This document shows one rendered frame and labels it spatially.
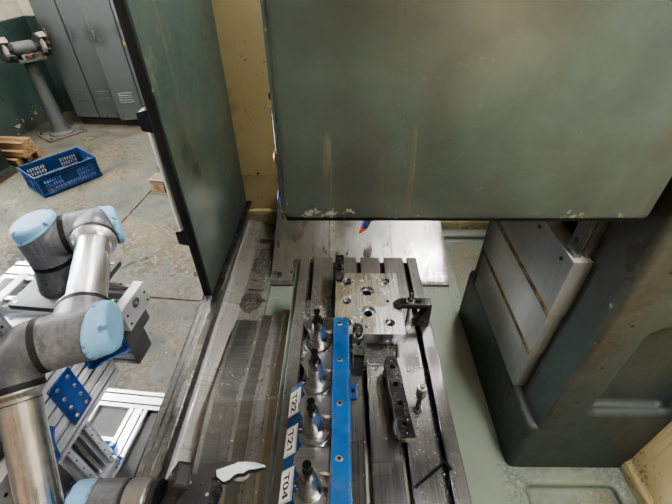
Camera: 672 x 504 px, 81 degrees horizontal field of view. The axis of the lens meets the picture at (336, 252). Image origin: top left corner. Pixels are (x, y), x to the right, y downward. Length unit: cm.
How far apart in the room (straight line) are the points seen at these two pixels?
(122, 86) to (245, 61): 398
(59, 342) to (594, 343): 114
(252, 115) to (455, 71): 155
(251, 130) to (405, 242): 98
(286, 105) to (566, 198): 49
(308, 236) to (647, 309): 151
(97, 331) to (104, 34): 503
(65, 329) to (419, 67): 81
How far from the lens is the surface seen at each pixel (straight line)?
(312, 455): 84
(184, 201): 147
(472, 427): 160
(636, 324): 107
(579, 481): 166
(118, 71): 584
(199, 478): 89
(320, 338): 94
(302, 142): 64
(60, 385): 140
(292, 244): 207
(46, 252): 133
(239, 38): 199
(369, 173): 66
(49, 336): 97
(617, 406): 141
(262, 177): 222
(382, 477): 117
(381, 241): 207
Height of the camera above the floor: 199
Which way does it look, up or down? 39 degrees down
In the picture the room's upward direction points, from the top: straight up
